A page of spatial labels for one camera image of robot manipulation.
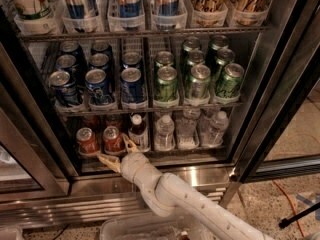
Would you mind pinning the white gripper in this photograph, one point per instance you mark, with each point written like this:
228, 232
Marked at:
130, 165

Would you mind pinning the red coke can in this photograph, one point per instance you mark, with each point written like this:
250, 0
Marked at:
113, 142
86, 139

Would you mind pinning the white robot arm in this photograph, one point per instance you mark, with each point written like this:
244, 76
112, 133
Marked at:
162, 192

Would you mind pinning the blue pepsi can front right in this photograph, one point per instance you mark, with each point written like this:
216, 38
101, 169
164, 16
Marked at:
132, 86

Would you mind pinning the blue pepsi can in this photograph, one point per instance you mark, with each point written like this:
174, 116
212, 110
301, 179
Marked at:
132, 86
100, 61
69, 64
65, 89
97, 85
132, 60

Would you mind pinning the blue pepsi can front middle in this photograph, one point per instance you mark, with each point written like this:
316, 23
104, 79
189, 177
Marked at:
97, 85

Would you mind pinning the green can front left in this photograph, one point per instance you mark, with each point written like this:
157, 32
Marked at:
166, 84

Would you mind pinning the green can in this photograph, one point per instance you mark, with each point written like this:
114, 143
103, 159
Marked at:
193, 58
223, 57
166, 84
230, 80
197, 82
163, 58

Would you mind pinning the blue pepsi can front left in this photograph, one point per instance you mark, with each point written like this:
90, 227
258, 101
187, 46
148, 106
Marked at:
65, 89

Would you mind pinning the green can front middle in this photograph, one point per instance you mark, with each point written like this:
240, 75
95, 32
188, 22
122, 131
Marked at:
197, 82

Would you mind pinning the stainless steel display fridge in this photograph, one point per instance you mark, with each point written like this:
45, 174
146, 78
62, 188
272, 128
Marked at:
281, 59

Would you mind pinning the green can front right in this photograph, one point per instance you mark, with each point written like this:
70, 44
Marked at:
230, 80

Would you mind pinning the red bull can left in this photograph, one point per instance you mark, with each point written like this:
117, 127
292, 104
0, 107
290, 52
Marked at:
82, 9

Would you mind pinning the white patterned can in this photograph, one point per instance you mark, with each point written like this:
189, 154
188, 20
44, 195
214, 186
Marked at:
32, 9

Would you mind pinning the brown drink bottle white cap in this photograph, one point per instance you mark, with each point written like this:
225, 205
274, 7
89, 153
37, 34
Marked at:
138, 132

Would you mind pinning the clear water bottle left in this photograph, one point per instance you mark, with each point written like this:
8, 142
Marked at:
163, 139

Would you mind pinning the clear water bottle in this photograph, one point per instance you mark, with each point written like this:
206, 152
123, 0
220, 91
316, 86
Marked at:
213, 129
163, 139

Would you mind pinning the clear plastic bin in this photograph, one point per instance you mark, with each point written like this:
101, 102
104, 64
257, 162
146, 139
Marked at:
149, 226

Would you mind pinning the clear water bottle right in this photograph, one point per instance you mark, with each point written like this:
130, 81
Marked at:
213, 129

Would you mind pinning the black tripod leg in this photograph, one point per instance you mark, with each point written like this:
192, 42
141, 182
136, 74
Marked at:
287, 221

